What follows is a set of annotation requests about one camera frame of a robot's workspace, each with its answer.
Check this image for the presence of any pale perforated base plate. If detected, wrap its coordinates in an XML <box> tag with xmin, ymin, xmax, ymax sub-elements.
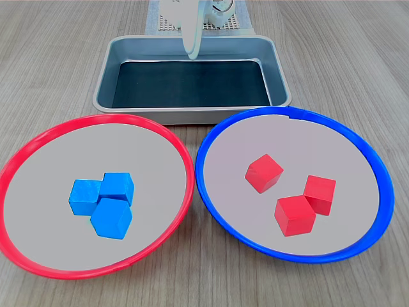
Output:
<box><xmin>158</xmin><ymin>11</ymin><xmax>242</xmax><ymax>32</ymax></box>

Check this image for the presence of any red wooden cube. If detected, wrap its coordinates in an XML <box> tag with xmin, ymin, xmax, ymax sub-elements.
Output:
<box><xmin>244</xmin><ymin>153</ymin><xmax>284</xmax><ymax>194</ymax></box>
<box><xmin>274</xmin><ymin>194</ymin><xmax>317</xmax><ymax>238</ymax></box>
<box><xmin>302</xmin><ymin>175</ymin><xmax>337</xmax><ymax>217</ymax></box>

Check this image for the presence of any blue wooden cube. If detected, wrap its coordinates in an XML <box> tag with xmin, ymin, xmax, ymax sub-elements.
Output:
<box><xmin>98</xmin><ymin>172</ymin><xmax>135</xmax><ymax>206</ymax></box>
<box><xmin>89</xmin><ymin>197</ymin><xmax>134</xmax><ymax>240</ymax></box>
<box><xmin>68</xmin><ymin>178</ymin><xmax>103</xmax><ymax>216</ymax></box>

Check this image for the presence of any red-rimmed white plate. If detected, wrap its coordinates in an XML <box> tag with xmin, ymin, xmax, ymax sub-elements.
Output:
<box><xmin>0</xmin><ymin>113</ymin><xmax>196</xmax><ymax>281</ymax></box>

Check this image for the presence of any black tray mat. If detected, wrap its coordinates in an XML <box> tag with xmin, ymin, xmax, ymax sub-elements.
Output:
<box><xmin>111</xmin><ymin>59</ymin><xmax>272</xmax><ymax>109</ymax></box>

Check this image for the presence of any blue-rimmed white plate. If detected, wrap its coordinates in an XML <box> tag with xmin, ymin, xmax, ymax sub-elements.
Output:
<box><xmin>194</xmin><ymin>106</ymin><xmax>396</xmax><ymax>265</ymax></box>

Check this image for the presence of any steel tray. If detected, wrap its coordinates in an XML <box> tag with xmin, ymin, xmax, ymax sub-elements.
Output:
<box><xmin>92</xmin><ymin>34</ymin><xmax>293</xmax><ymax>125</ymax></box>

